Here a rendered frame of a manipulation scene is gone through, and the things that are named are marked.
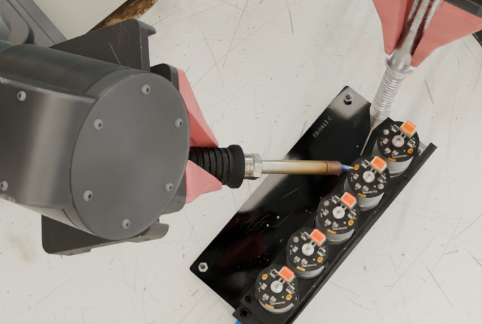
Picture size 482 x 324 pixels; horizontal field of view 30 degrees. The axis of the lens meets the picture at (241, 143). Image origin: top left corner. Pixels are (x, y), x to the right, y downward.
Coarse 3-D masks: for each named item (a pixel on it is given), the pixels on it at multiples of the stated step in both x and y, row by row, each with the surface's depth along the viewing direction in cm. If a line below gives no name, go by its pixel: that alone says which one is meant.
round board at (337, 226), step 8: (336, 192) 53; (328, 200) 53; (336, 200) 52; (320, 208) 52; (328, 208) 52; (352, 208) 52; (320, 216) 52; (328, 216) 52; (344, 216) 52; (352, 216) 52; (328, 224) 52; (336, 224) 52; (344, 224) 52; (352, 224) 52; (336, 232) 52; (344, 232) 52
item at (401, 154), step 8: (384, 128) 53; (392, 128) 53; (384, 136) 53; (392, 136) 53; (416, 136) 53; (384, 144) 53; (408, 144) 53; (416, 144) 53; (384, 152) 53; (392, 152) 53; (400, 152) 53; (416, 152) 53; (392, 160) 53; (400, 160) 53
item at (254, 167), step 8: (248, 160) 50; (256, 160) 50; (264, 160) 51; (272, 160) 51; (280, 160) 51; (248, 168) 50; (256, 168) 50; (264, 168) 50; (272, 168) 50; (280, 168) 51; (288, 168) 51; (296, 168) 51; (304, 168) 51; (312, 168) 51; (320, 168) 52; (328, 168) 52; (336, 168) 52; (248, 176) 50; (256, 176) 50
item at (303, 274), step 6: (306, 246) 52; (312, 246) 52; (306, 252) 52; (312, 252) 52; (288, 264) 54; (294, 270) 54; (300, 270) 52; (318, 270) 53; (300, 276) 55; (306, 276) 54; (312, 276) 55
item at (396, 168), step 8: (400, 136) 53; (376, 144) 54; (392, 144) 53; (400, 144) 53; (376, 152) 55; (384, 160) 54; (408, 160) 53; (392, 168) 55; (400, 168) 55; (392, 176) 57
